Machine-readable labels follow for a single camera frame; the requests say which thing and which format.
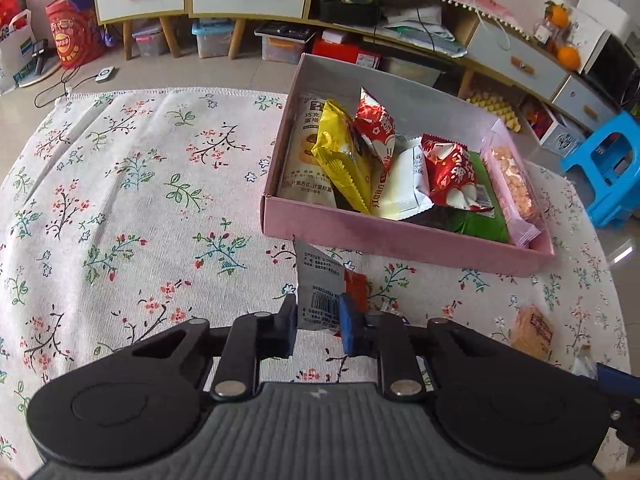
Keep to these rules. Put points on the red paper bag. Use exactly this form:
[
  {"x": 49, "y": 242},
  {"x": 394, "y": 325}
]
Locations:
[{"x": 72, "y": 35}]

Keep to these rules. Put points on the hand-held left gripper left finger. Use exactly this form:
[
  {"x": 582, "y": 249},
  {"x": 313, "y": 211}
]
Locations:
[{"x": 286, "y": 330}]

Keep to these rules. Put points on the long silver cookie packet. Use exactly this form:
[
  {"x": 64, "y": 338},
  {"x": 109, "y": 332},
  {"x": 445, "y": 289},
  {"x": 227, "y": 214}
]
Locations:
[{"x": 305, "y": 150}]

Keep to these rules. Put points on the loose papers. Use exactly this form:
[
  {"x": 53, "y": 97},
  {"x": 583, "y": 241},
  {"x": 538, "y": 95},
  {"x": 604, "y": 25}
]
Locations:
[{"x": 425, "y": 30}]

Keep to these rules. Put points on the green snack packet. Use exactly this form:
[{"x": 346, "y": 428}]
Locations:
[{"x": 480, "y": 220}]

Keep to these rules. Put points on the pink clear rice crisp packet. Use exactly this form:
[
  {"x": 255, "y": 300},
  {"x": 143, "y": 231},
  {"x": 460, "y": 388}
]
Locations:
[{"x": 512, "y": 180}]

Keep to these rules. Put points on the orange fruit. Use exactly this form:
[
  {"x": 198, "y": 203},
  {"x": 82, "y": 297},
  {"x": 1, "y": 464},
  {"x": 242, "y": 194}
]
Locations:
[
  {"x": 569, "y": 57},
  {"x": 557, "y": 15}
]

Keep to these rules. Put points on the blue plastic stool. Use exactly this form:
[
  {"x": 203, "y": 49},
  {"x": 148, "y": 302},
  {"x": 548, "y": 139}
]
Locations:
[{"x": 605, "y": 170}]

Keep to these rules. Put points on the pink cardboard box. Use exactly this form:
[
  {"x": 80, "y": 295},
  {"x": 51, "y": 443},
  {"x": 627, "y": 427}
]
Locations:
[{"x": 375, "y": 240}]

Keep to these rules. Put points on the red box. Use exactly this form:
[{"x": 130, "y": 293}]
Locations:
[{"x": 345, "y": 55}]

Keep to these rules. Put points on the white printed box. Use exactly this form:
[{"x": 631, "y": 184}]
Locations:
[{"x": 562, "y": 137}]

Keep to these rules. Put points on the white shopping bag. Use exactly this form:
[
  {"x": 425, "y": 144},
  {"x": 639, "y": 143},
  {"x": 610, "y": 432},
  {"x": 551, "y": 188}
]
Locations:
[{"x": 15, "y": 55}]

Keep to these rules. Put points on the yellow egg tray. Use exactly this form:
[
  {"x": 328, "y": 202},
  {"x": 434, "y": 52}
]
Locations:
[{"x": 495, "y": 110}]

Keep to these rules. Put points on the red white snack packet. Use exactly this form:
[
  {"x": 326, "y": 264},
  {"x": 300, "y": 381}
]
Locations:
[
  {"x": 377, "y": 132},
  {"x": 452, "y": 170}
]

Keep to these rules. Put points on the cream white snack packet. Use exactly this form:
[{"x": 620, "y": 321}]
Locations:
[{"x": 402, "y": 185}]

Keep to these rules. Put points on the clear storage box blue lid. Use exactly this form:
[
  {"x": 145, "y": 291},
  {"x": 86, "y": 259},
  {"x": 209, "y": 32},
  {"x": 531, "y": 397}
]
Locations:
[{"x": 214, "y": 40}]

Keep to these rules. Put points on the white foam box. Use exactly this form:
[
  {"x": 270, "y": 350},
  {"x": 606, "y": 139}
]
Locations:
[{"x": 602, "y": 15}]

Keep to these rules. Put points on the wooden shelf cabinet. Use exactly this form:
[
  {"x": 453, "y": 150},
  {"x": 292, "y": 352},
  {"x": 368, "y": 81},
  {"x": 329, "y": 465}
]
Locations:
[{"x": 450, "y": 45}]

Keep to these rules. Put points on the black bag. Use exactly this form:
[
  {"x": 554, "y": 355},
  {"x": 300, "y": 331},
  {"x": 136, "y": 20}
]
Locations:
[{"x": 350, "y": 7}]

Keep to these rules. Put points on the yellow snack packet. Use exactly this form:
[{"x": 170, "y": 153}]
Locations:
[{"x": 340, "y": 160}]

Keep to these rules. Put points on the red plastic bag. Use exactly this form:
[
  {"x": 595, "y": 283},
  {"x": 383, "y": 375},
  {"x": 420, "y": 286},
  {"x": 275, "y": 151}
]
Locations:
[{"x": 7, "y": 15}]

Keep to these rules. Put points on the floral tablecloth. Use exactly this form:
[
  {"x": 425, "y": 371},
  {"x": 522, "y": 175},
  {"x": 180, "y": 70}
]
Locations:
[{"x": 150, "y": 185}]

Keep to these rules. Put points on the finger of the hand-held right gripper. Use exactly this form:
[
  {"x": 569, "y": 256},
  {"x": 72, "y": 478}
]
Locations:
[{"x": 610, "y": 375}]

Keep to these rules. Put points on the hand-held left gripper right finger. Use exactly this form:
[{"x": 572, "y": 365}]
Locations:
[{"x": 350, "y": 325}]

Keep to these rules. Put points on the black microwave oven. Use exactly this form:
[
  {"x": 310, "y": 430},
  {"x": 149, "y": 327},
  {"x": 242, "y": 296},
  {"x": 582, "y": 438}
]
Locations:
[{"x": 617, "y": 70}]

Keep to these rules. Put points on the black flat tray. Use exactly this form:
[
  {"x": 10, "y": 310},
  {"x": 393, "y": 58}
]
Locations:
[{"x": 285, "y": 32}]

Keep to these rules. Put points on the white charger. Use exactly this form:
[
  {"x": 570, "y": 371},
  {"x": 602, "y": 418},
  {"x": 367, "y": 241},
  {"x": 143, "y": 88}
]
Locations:
[{"x": 105, "y": 74}]

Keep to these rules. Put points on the white orange-red snack packet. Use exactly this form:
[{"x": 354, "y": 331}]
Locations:
[{"x": 320, "y": 285}]

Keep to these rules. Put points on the brown cracker clear packet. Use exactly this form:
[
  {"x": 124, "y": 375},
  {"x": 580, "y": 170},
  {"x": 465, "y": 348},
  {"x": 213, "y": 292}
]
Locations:
[{"x": 532, "y": 332}]

